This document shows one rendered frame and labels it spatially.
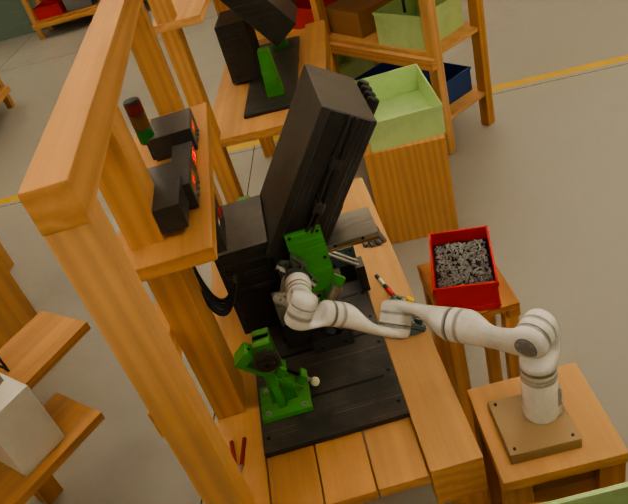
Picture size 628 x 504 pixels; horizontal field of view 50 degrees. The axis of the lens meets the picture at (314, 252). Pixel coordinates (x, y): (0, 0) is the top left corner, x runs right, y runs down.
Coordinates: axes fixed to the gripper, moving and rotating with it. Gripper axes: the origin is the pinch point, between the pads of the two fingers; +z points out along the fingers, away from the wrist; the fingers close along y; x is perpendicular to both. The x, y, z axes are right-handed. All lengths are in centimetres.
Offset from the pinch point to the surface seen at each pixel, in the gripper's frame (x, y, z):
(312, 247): -6.8, -2.4, 2.9
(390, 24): -90, -36, 268
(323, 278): 0.5, -10.4, 2.8
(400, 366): 8.5, -39.5, -15.8
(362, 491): 30, -34, -50
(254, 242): 2.0, 12.9, 9.4
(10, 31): 170, 364, 955
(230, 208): 2.5, 22.2, 33.1
